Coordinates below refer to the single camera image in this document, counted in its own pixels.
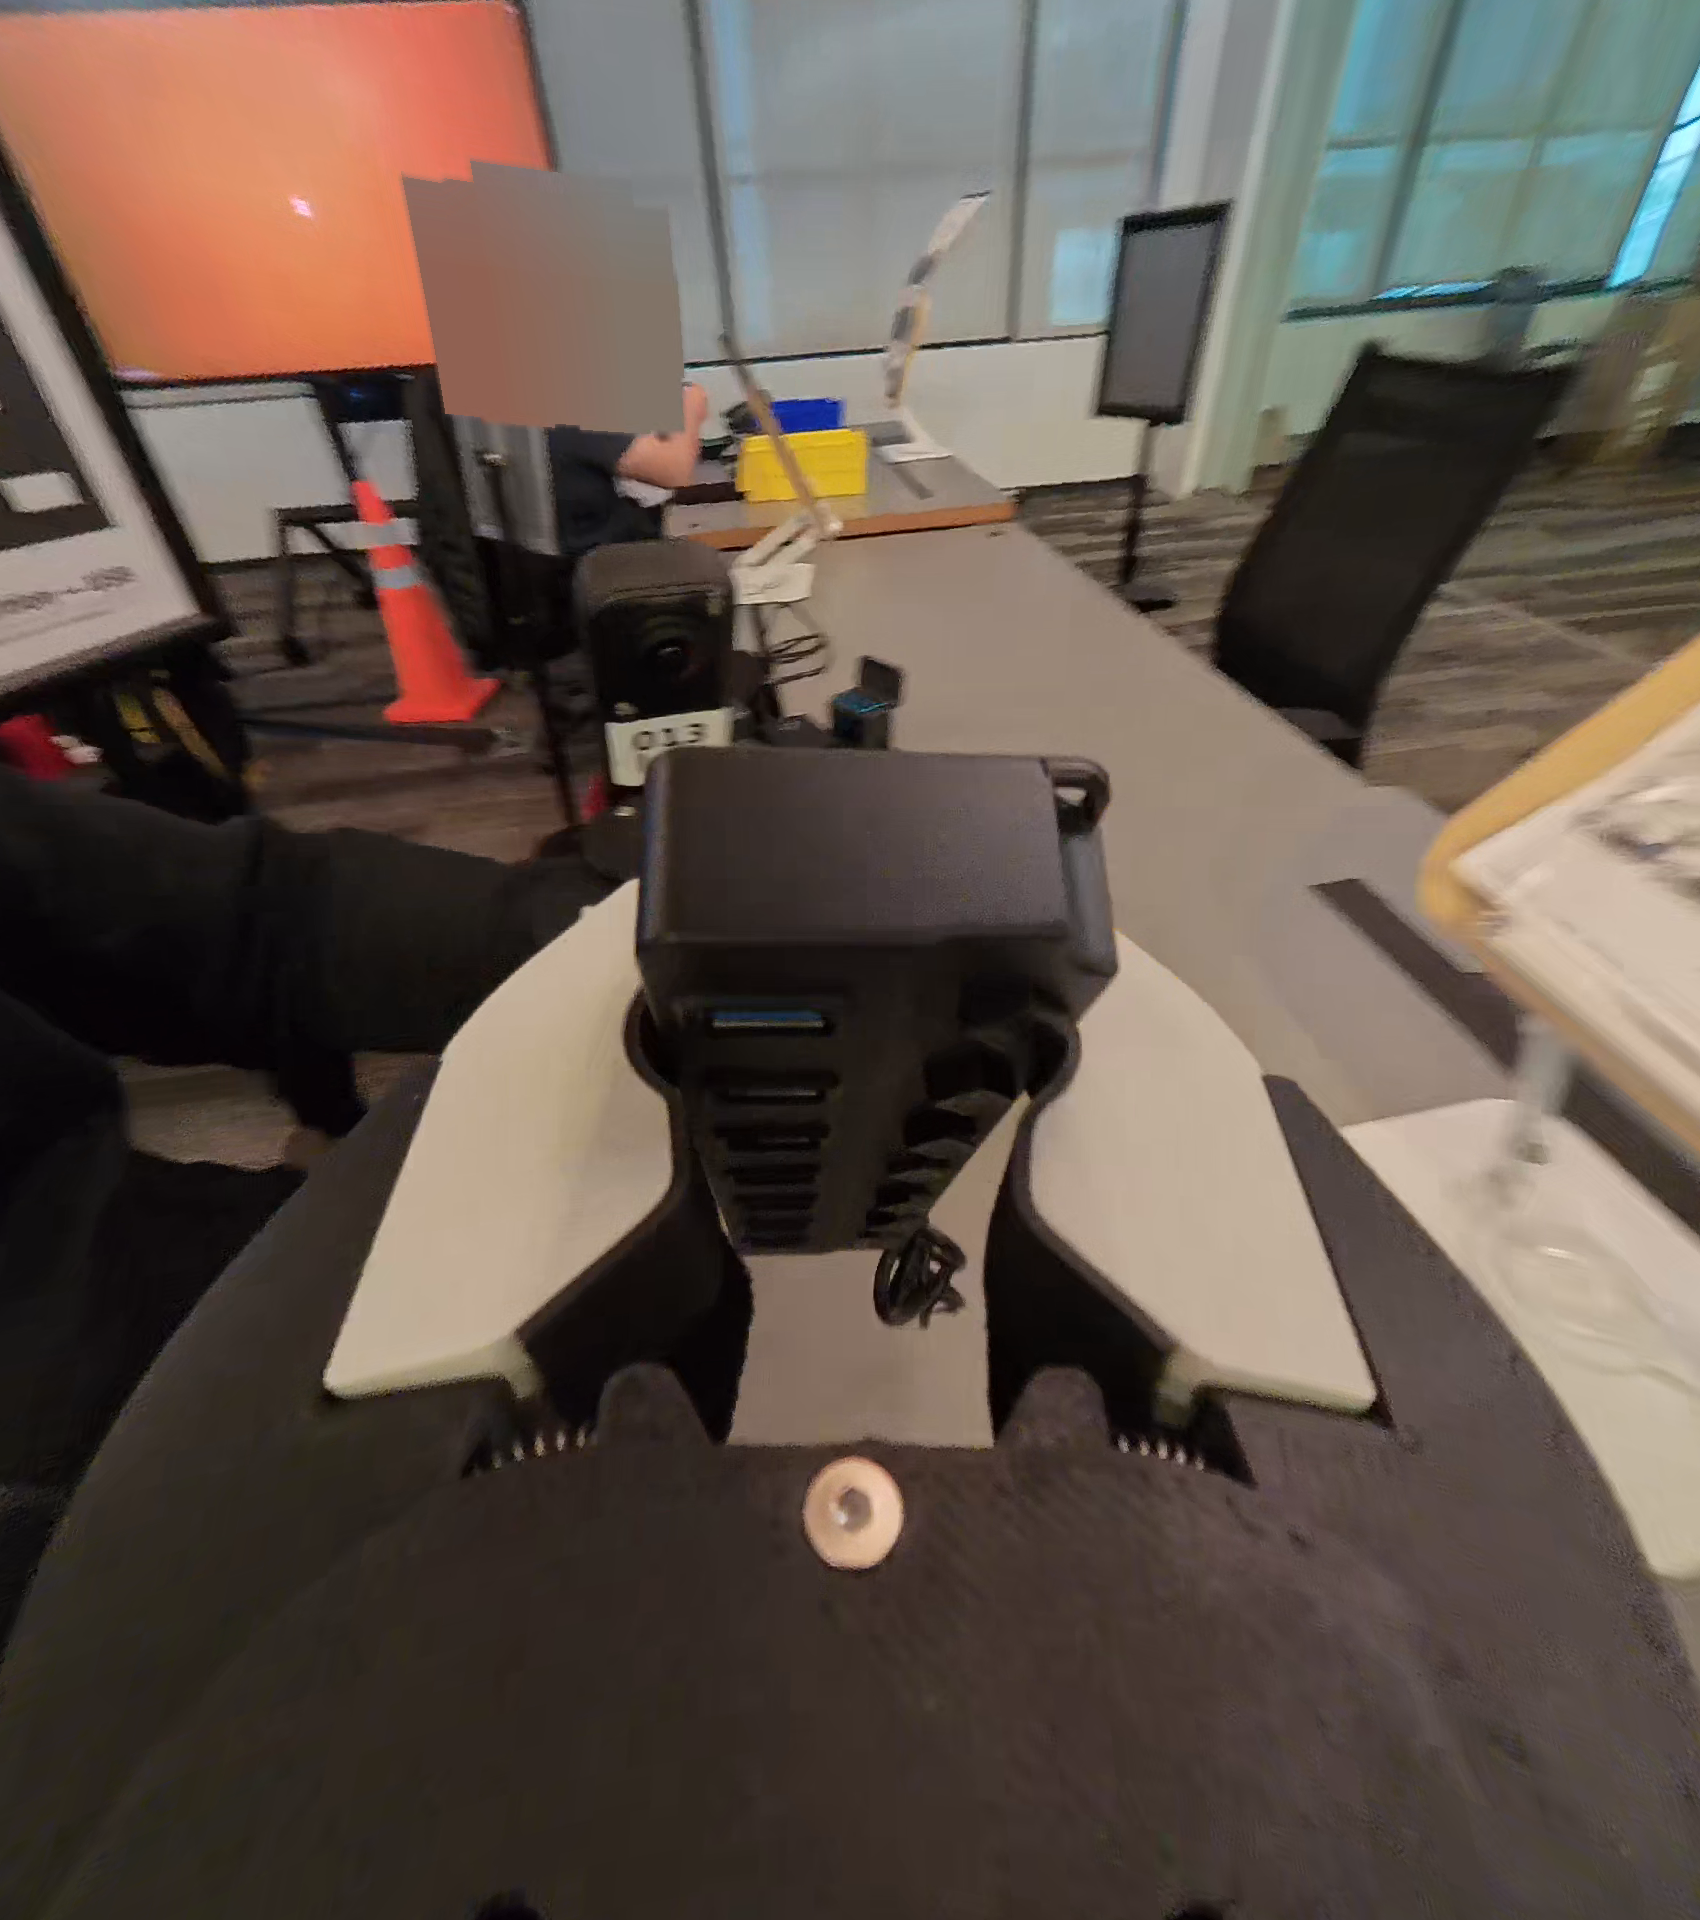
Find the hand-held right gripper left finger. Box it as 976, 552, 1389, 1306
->
323, 878, 761, 1446

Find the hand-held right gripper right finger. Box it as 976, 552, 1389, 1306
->
982, 929, 1385, 1447

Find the black hub lead cable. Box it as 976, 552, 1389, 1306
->
869, 1221, 973, 1331

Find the black usb hub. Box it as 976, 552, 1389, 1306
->
629, 744, 1126, 1258

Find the metal rod with white clip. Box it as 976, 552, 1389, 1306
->
683, 0, 852, 610

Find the black and blue battery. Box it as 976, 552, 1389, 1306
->
826, 654, 911, 750

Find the yellow plastic bin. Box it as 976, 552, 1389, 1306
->
734, 426, 873, 504

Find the orange traffic cone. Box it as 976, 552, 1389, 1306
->
347, 476, 505, 726

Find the wooden top desk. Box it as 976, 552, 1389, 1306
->
663, 450, 1019, 549

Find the white paper sheet holder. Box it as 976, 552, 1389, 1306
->
880, 191, 994, 452

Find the printed instruction sheet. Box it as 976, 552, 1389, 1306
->
1457, 682, 1700, 1157

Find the black screen on stand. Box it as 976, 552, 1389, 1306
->
1094, 198, 1236, 613

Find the orange display screen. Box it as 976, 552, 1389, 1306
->
0, 0, 556, 385

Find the framed marker poster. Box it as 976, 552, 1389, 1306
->
0, 89, 234, 731

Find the black office chair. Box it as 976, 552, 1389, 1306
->
1211, 341, 1585, 770

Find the clear suction cup mount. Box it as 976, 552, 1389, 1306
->
1450, 1020, 1700, 1398

